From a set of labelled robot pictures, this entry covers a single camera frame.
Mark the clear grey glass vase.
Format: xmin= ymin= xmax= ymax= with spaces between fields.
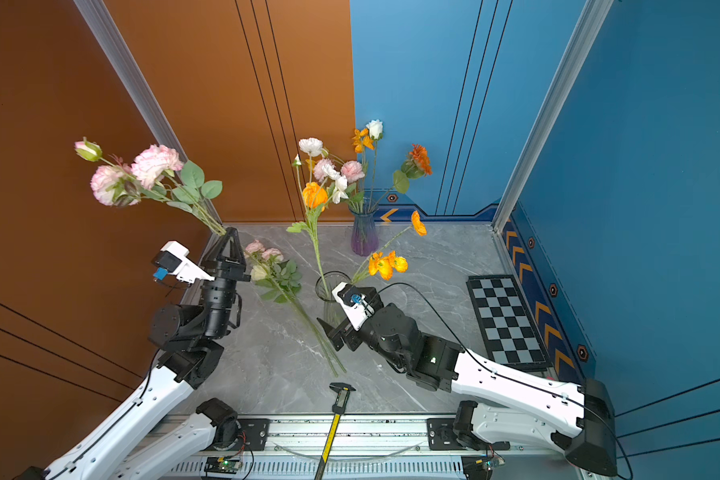
xmin=315 ymin=270 xmax=350 ymax=328

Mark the blue purple glass vase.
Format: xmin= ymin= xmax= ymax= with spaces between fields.
xmin=350 ymin=201 xmax=379 ymax=256

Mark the white orange ranunculus stem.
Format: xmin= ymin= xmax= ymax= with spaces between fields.
xmin=287 ymin=137 xmax=349 ymax=297

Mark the pink peony flower stem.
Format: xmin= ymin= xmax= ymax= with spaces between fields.
xmin=312 ymin=158 xmax=365 ymax=206

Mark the white rose flower stem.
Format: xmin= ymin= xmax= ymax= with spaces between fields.
xmin=366 ymin=119 xmax=384 ymax=194

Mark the orange gerbera flower stem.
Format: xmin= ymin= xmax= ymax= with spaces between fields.
xmin=383 ymin=144 xmax=433 ymax=196

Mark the yellow poppy flower stem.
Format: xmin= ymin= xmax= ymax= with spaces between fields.
xmin=299 ymin=128 xmax=373 ymax=209

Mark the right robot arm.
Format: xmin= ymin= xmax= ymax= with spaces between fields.
xmin=320 ymin=304 xmax=617 ymax=477

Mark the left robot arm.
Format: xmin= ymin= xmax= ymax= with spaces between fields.
xmin=19 ymin=227 xmax=251 ymax=479

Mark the mixed flower bunch on table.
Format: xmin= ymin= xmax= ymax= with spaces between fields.
xmin=244 ymin=240 xmax=347 ymax=377

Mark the yellow black caliper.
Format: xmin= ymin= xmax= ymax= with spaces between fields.
xmin=314 ymin=382 xmax=355 ymax=480

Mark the black white checkerboard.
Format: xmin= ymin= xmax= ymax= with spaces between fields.
xmin=466 ymin=275 xmax=551 ymax=372

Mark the left green circuit board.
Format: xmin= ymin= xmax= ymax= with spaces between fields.
xmin=203 ymin=456 xmax=245 ymax=477

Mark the green circuit board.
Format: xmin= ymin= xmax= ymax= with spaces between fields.
xmin=461 ymin=456 xmax=505 ymax=480
xmin=203 ymin=456 xmax=245 ymax=477

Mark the right green circuit board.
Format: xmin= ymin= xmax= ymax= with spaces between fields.
xmin=461 ymin=456 xmax=505 ymax=480

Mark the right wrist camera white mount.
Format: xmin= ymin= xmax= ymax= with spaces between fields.
xmin=333 ymin=283 xmax=383 ymax=328

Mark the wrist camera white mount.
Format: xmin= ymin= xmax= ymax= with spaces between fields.
xmin=333 ymin=283 xmax=383 ymax=328
xmin=152 ymin=241 xmax=215 ymax=285

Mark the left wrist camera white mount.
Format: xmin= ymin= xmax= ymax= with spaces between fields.
xmin=152 ymin=241 xmax=215 ymax=285

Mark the aluminium front rail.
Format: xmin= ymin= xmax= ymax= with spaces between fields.
xmin=83 ymin=412 xmax=610 ymax=480

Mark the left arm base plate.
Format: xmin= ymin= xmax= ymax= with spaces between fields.
xmin=208 ymin=418 xmax=270 ymax=453

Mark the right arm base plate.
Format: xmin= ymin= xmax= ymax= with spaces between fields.
xmin=425 ymin=417 xmax=510 ymax=453

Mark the left aluminium corner post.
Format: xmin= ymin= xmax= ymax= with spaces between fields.
xmin=75 ymin=1 xmax=221 ymax=221

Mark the aluminium corner post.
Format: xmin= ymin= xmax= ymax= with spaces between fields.
xmin=492 ymin=0 xmax=614 ymax=234
xmin=75 ymin=1 xmax=221 ymax=221

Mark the right aluminium corner post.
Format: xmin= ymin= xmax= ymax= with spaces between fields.
xmin=492 ymin=0 xmax=614 ymax=234

